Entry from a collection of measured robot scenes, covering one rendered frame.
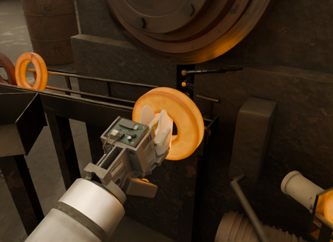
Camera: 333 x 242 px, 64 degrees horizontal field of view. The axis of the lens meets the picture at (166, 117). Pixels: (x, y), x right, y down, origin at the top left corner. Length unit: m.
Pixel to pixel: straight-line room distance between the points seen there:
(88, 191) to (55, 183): 1.34
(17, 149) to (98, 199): 0.60
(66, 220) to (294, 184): 0.49
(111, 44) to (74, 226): 0.69
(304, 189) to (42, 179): 1.45
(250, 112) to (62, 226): 0.48
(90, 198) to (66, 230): 0.05
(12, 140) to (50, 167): 0.85
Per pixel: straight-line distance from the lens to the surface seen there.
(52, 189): 1.70
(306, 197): 0.66
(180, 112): 0.50
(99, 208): 0.39
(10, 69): 1.38
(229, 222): 0.77
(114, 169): 0.41
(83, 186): 0.40
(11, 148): 0.99
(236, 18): 0.61
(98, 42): 1.00
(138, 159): 0.42
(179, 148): 0.55
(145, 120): 0.51
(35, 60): 1.26
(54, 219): 0.40
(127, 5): 0.65
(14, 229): 1.58
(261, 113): 0.68
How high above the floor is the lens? 1.12
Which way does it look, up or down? 30 degrees down
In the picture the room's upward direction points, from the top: straight up
